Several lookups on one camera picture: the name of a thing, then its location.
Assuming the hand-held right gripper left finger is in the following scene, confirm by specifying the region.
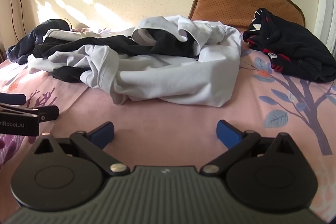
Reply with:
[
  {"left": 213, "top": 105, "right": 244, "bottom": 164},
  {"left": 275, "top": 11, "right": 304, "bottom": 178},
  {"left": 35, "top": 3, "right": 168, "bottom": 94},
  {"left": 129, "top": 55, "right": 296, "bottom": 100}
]
[{"left": 31, "top": 121, "right": 130, "bottom": 176}]

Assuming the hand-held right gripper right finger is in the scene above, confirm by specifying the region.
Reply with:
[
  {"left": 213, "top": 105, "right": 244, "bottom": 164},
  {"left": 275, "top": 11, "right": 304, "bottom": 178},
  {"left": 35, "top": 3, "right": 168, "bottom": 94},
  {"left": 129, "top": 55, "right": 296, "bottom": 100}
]
[{"left": 201, "top": 120, "right": 302, "bottom": 176}]

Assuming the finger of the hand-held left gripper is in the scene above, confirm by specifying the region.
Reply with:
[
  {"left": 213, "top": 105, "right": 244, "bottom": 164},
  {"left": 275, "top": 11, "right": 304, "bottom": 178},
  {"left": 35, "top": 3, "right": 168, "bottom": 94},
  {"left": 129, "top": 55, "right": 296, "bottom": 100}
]
[
  {"left": 26, "top": 105, "right": 59, "bottom": 123},
  {"left": 0, "top": 93, "right": 27, "bottom": 105}
]

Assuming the white shirt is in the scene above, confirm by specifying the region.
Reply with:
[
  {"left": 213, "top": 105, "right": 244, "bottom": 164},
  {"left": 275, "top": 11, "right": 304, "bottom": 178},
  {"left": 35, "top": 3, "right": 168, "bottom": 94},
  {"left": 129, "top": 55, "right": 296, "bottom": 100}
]
[{"left": 27, "top": 15, "right": 242, "bottom": 108}]

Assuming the pink printed bed sheet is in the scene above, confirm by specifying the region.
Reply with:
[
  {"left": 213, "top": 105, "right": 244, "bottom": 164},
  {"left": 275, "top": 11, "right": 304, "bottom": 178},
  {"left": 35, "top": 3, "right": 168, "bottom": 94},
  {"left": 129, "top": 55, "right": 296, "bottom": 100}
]
[{"left": 0, "top": 22, "right": 336, "bottom": 214}]

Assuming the dark fleece garment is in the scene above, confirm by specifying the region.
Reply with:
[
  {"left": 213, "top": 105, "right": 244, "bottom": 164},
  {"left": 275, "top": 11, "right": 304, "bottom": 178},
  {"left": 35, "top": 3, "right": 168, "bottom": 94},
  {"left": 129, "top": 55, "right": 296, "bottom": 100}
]
[{"left": 7, "top": 19, "right": 72, "bottom": 65}]

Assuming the black red patterned garment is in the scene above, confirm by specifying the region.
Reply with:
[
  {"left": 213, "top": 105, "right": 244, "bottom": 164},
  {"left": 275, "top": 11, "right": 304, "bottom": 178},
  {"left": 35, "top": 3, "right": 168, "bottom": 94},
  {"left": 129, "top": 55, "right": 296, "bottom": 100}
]
[{"left": 243, "top": 7, "right": 336, "bottom": 83}]

